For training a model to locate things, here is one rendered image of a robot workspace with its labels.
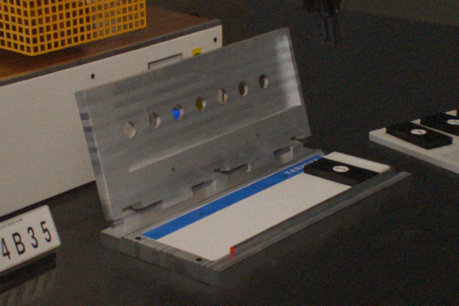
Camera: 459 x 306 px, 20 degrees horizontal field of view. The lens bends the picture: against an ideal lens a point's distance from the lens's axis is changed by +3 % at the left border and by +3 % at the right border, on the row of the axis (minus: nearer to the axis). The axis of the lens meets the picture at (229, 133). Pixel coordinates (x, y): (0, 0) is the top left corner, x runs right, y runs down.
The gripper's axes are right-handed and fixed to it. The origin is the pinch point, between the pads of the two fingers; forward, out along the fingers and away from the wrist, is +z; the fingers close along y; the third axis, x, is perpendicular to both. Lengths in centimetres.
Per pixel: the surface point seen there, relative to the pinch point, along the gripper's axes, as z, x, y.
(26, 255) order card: 20, 19, -43
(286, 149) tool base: 18.9, 14.4, 5.2
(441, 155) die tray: 24.2, -0.4, 23.8
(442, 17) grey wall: 33, 114, 213
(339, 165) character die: 21.0, 4.8, 5.1
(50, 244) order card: 19.8, 19.2, -39.1
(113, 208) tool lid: 16.8, 14.0, -32.4
